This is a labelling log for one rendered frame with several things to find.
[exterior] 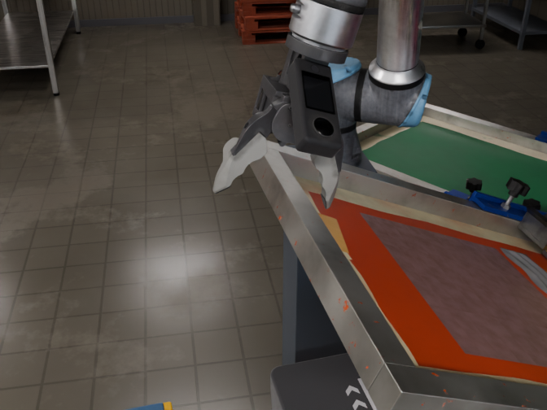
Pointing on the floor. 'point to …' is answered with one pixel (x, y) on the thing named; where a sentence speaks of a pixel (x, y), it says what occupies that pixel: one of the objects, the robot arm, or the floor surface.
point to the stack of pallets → (262, 19)
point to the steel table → (34, 38)
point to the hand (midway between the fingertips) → (273, 205)
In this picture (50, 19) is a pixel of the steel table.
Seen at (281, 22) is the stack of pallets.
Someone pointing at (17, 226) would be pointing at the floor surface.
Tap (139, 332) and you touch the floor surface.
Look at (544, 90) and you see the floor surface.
